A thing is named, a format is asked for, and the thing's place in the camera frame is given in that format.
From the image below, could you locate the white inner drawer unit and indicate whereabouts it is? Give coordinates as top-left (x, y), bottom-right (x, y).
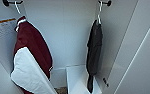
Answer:
top-left (64, 63), bottom-right (104, 94)

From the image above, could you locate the black garment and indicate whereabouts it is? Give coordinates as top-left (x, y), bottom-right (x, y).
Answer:
top-left (85, 19), bottom-right (105, 94)

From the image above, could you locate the white sticker orange stripe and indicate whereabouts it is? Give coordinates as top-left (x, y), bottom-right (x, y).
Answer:
top-left (0, 17), bottom-right (18, 45)

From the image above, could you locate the white wardrobe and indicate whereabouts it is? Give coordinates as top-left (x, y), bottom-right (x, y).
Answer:
top-left (4, 0), bottom-right (139, 94)

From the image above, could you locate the black clothes rail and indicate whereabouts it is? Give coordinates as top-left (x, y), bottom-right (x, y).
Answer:
top-left (97, 0), bottom-right (113, 7)
top-left (2, 0), bottom-right (25, 8)

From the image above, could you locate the maroon and white jacket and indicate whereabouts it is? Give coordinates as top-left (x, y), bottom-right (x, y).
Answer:
top-left (9, 15), bottom-right (59, 94)

